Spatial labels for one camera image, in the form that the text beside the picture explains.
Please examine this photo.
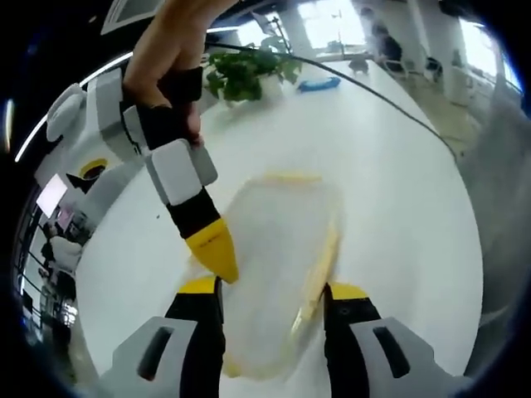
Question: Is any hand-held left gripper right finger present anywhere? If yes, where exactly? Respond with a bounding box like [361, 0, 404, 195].
[322, 281, 474, 398]

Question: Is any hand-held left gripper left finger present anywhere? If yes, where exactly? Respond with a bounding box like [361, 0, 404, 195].
[99, 275, 228, 398]

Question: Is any clear pouch with yellow buckle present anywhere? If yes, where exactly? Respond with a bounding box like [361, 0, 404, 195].
[222, 170, 348, 381]

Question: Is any person's right hand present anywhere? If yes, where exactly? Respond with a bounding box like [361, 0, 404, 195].
[122, 28, 207, 147]

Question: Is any white ceiling light strip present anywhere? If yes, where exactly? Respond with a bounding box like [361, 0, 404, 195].
[14, 53, 130, 163]

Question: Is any lit white monitor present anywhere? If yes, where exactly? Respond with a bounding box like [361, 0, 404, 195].
[36, 173, 68, 217]

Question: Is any green potted plant white pot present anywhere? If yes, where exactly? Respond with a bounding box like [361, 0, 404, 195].
[206, 35, 304, 109]

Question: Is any blue wipes packet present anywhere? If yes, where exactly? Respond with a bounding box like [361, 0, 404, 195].
[297, 75, 343, 93]

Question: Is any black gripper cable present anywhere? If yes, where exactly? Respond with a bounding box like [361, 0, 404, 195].
[204, 40, 460, 161]

